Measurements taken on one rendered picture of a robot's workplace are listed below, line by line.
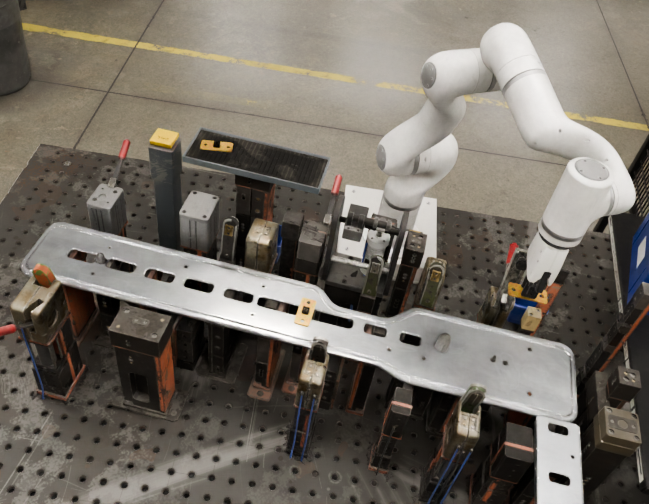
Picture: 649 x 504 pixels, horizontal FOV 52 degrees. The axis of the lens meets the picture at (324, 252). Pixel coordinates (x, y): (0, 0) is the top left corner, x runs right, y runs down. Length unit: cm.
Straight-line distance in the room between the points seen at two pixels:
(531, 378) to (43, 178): 171
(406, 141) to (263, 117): 223
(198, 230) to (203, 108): 233
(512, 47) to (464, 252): 105
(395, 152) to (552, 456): 85
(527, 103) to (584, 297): 113
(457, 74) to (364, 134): 242
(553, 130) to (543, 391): 64
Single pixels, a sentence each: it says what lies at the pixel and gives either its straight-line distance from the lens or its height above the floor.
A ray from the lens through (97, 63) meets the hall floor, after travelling 441.
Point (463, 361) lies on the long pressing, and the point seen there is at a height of 100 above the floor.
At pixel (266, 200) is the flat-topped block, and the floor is 105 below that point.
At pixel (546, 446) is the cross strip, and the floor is 100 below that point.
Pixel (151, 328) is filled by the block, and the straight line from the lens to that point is 156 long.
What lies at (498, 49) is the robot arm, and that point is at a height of 164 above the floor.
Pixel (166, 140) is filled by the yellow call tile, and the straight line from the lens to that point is 184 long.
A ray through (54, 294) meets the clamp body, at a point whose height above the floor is 105.
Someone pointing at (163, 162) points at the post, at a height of 110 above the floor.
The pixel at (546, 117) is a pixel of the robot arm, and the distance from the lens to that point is 133.
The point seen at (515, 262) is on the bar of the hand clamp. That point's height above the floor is 119.
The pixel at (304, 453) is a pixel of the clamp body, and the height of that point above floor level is 71.
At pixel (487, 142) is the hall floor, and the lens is 412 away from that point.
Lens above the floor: 227
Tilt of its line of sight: 46 degrees down
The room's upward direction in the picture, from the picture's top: 10 degrees clockwise
